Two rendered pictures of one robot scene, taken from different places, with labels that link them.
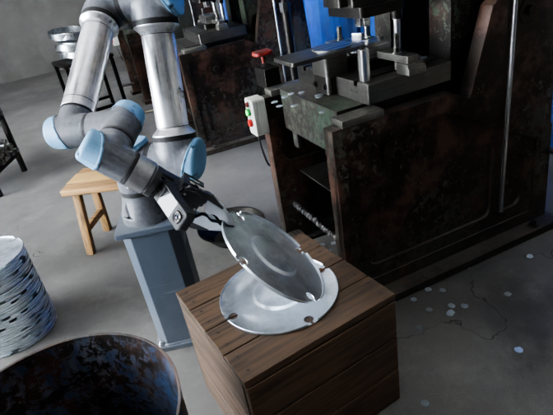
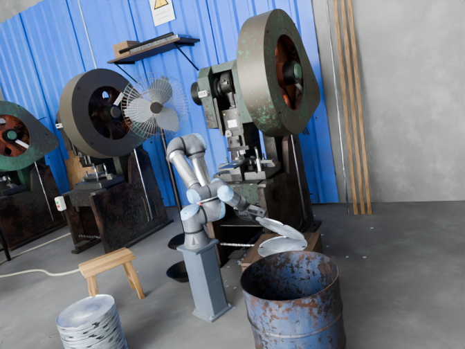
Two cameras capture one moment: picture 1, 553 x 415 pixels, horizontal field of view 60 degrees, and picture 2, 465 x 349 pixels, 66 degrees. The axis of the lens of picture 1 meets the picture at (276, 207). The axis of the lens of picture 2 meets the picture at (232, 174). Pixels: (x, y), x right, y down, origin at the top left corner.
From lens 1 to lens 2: 1.48 m
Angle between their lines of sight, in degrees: 39
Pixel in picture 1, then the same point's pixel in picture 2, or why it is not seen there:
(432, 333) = not seen: hidden behind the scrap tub
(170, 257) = (214, 260)
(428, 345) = not seen: hidden behind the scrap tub
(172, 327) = (216, 304)
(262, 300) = (281, 249)
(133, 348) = (272, 260)
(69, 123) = (202, 189)
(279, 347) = not seen: hidden behind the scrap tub
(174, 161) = (218, 208)
